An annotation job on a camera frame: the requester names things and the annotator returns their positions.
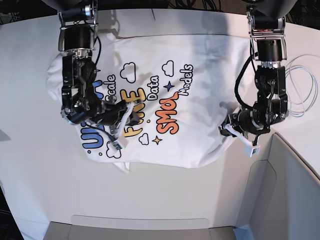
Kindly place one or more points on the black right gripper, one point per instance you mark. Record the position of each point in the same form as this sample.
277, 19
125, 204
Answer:
126, 116

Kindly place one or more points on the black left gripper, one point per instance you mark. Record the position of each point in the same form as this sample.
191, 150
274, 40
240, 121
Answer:
229, 126

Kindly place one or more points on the white printed t-shirt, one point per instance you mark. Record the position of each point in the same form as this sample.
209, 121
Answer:
184, 85

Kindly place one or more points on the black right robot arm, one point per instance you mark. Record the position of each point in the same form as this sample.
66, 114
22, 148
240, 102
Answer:
77, 38

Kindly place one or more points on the grey partition panel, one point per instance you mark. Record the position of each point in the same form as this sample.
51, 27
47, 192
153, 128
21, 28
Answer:
282, 198

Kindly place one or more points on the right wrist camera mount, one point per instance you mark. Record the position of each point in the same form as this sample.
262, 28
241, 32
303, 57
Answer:
117, 135

